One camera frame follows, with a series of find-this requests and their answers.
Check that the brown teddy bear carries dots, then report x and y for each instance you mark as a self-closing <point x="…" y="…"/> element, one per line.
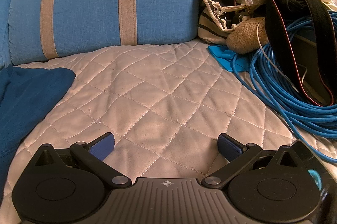
<point x="244" y="34"/>

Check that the dark blue printed shirt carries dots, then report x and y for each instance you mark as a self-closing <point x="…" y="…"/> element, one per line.
<point x="26" y="102"/>

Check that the turquoise cloth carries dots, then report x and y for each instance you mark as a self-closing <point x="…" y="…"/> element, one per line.
<point x="223" y="55"/>

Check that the grey quilted bed cover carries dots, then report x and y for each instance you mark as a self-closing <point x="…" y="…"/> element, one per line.
<point x="163" y="87"/>

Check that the blue grey-striped pillow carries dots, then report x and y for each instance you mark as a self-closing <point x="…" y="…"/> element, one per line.
<point x="87" y="2"/>
<point x="4" y="29"/>

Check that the dark grey bag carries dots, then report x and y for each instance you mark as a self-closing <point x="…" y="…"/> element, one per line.
<point x="313" y="60"/>

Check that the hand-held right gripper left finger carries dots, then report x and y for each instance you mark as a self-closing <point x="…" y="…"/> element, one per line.
<point x="102" y="146"/>

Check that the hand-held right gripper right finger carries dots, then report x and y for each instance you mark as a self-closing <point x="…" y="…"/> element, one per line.
<point x="230" y="146"/>

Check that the striped canvas tote bag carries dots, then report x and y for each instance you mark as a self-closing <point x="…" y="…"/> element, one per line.
<point x="210" y="29"/>

